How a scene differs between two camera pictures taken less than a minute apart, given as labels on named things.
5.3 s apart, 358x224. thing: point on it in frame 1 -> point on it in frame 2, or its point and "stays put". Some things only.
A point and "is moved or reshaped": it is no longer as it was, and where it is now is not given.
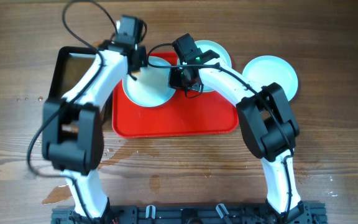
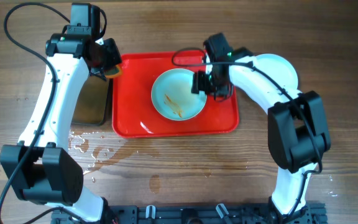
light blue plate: [205, 45] is moved or reshaped
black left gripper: [143, 58] -> [115, 56]
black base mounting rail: [307, 213] stays put
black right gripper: [174, 82] -> [199, 85]
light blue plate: [266, 70] stays put
